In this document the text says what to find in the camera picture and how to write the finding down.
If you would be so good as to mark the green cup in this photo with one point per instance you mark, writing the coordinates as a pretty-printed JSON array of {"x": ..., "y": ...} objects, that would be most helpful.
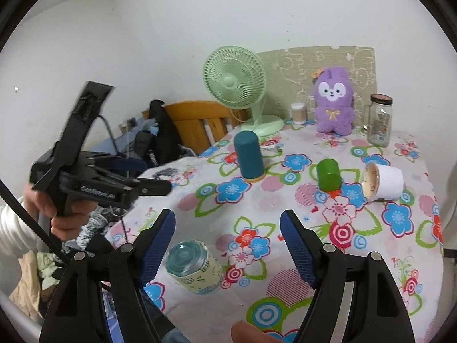
[{"x": 328, "y": 177}]

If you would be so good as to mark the glass cup with pale sleeve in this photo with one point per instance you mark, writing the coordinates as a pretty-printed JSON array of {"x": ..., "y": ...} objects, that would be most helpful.
[{"x": 200, "y": 275}]

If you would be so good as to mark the small cotton swab container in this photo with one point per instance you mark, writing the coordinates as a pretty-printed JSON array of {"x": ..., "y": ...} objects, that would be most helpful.
[{"x": 298, "y": 114}]

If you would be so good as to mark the pile of clothes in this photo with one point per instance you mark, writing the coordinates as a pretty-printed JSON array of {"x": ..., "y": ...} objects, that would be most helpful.
[{"x": 25, "y": 289}]

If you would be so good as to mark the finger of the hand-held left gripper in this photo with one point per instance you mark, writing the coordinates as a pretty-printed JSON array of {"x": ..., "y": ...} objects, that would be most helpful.
[
  {"x": 107, "y": 164},
  {"x": 150, "y": 187}
]

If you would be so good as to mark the floral tablecloth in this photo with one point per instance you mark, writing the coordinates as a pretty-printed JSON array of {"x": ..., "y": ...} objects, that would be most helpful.
[{"x": 285, "y": 203}]

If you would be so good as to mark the white metal rail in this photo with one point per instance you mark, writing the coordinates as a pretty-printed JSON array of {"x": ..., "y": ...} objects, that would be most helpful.
[{"x": 18, "y": 312}]

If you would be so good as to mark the white rounded object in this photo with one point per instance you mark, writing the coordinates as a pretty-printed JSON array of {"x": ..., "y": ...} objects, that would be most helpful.
[{"x": 448, "y": 203}]

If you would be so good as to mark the teal cup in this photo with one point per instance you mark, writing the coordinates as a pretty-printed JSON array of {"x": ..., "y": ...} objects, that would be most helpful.
[{"x": 249, "y": 153}]

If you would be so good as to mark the purple plush toy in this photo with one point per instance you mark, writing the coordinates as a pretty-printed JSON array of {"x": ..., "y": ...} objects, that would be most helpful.
[{"x": 334, "y": 114}]

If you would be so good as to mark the glass jar with lid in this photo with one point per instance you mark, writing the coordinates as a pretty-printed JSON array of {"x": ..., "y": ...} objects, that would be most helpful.
[{"x": 380, "y": 125}]

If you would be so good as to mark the person's left hand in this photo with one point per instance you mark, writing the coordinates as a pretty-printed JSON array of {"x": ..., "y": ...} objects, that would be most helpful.
[{"x": 64, "y": 227}]

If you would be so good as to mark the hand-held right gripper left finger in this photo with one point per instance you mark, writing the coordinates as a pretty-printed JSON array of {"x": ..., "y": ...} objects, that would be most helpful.
[{"x": 159, "y": 246}]

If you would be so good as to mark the white paper cup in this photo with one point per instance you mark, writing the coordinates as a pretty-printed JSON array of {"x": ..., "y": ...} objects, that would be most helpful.
[{"x": 389, "y": 182}]

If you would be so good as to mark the black bag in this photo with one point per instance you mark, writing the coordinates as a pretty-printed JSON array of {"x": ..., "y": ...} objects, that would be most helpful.
[{"x": 164, "y": 139}]

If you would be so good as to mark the person's right hand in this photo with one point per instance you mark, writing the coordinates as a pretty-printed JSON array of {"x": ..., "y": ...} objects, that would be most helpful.
[{"x": 250, "y": 333}]

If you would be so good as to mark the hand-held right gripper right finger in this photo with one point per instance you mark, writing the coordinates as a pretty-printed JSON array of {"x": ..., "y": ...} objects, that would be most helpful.
[{"x": 296, "y": 246}]

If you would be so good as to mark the green patterned board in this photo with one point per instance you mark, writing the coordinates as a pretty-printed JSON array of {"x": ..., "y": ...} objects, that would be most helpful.
[{"x": 292, "y": 71}]

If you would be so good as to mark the green desk fan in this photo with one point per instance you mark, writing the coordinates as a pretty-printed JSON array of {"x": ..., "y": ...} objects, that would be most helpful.
[{"x": 234, "y": 78}]

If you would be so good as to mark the person's left forearm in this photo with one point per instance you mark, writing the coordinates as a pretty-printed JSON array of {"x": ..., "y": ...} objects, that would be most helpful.
[{"x": 14, "y": 235}]

